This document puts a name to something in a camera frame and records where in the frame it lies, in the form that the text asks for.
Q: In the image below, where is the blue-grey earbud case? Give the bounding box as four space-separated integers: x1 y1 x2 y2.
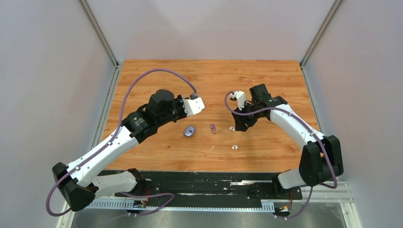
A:
183 126 195 138

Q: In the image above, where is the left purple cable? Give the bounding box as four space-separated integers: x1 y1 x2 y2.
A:
46 68 198 217

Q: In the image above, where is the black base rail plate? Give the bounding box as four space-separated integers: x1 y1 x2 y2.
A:
129 171 302 209

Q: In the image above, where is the left aluminium frame post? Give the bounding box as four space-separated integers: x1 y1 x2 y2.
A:
78 0 122 79

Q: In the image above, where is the aluminium frame post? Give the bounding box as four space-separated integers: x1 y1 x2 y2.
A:
78 0 122 79
300 0 345 76

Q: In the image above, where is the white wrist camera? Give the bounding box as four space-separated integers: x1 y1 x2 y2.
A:
230 91 247 111
182 97 205 116

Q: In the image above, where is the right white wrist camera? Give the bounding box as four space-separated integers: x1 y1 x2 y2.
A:
230 91 247 111

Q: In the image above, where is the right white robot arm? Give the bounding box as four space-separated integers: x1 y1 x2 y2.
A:
224 84 344 199

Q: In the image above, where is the right aluminium frame post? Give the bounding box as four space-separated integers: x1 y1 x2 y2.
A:
300 0 345 76

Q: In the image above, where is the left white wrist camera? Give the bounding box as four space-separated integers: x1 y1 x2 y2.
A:
182 97 205 116

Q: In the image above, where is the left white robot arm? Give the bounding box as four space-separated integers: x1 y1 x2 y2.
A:
52 89 205 212

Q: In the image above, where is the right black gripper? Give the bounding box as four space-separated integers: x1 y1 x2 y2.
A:
231 102 263 132

